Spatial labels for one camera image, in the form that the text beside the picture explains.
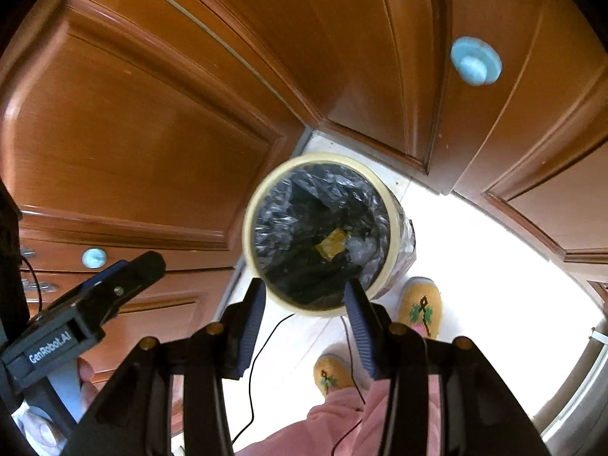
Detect thin black cable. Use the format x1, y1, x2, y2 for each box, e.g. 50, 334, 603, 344
331, 317, 367, 456
231, 314, 296, 443

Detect cream round waste bin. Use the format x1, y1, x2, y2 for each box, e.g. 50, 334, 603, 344
241, 152, 416, 319

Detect yellow paper scrap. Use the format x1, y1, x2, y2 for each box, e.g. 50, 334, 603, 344
315, 228, 348, 262

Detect black plastic bin liner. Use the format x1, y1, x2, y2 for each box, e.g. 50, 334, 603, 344
252, 161, 416, 307

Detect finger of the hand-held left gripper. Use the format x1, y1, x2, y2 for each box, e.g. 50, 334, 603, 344
71, 251, 167, 333
50, 259, 138, 313

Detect light blue cabinet knob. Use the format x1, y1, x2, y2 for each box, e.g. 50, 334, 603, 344
82, 247, 108, 269
450, 35, 503, 87

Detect wooden cabinet door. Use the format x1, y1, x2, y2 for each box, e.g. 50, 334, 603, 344
28, 268, 236, 438
427, 0, 608, 290
111, 0, 454, 195
0, 0, 307, 253

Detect stainless steel appliance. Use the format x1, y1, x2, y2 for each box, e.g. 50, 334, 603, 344
537, 313, 608, 447

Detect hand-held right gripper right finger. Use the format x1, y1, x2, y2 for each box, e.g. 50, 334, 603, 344
345, 279, 552, 456

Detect person's pink pants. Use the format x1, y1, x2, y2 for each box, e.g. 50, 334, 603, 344
233, 337, 457, 456

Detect yellow embroidered slipper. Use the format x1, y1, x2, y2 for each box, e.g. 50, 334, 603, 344
313, 354, 363, 397
398, 277, 444, 341

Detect person's left hand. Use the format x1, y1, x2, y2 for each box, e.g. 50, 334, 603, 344
76, 357, 101, 404

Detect wooden drawer front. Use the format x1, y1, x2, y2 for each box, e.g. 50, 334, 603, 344
16, 206, 241, 276

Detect person's left forearm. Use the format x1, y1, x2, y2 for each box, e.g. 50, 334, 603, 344
9, 404, 67, 447

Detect crumpled clear plastic wrap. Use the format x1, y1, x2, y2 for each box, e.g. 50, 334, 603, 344
346, 236, 378, 266

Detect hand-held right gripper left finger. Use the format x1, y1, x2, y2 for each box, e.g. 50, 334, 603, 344
62, 278, 266, 456

